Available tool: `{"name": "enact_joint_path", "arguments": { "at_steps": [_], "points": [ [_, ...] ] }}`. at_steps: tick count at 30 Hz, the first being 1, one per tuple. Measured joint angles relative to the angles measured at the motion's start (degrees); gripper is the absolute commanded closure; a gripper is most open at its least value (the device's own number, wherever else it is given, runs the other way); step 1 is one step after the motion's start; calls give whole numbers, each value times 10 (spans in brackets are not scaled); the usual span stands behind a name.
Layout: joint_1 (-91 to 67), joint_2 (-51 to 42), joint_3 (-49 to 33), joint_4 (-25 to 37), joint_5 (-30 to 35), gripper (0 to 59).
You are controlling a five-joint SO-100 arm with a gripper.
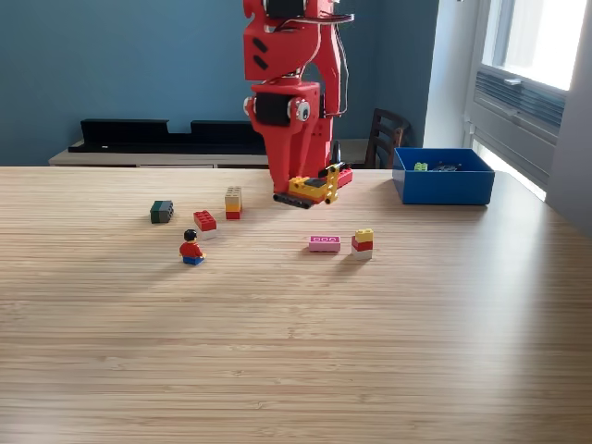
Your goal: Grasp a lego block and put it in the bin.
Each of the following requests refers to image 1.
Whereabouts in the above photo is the dark wooden chair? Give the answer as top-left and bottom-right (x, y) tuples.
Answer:
(364, 107), (412, 170)

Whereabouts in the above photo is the window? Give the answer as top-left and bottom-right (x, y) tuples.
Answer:
(480, 0), (588, 92)

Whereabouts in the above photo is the dark green grey brick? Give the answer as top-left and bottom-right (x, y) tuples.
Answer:
(149, 200), (175, 225)

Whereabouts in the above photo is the yellow toy digger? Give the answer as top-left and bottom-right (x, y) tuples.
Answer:
(272, 161), (351, 211)

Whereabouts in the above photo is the yellow red white brick stack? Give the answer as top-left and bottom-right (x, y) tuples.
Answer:
(351, 228), (375, 261)

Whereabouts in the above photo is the toy figure red shirt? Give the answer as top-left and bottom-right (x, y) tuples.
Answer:
(179, 228), (207, 266)

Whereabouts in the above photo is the blue plastic bin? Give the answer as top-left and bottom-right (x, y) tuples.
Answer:
(392, 147), (496, 206)

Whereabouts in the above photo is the tan yellow red brick stack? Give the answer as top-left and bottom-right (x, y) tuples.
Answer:
(224, 186), (243, 220)

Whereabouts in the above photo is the grey window vent unit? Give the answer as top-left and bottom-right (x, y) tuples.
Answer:
(466, 64), (568, 186)

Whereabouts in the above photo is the pink flat brick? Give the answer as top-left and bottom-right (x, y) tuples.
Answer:
(308, 235), (342, 253)

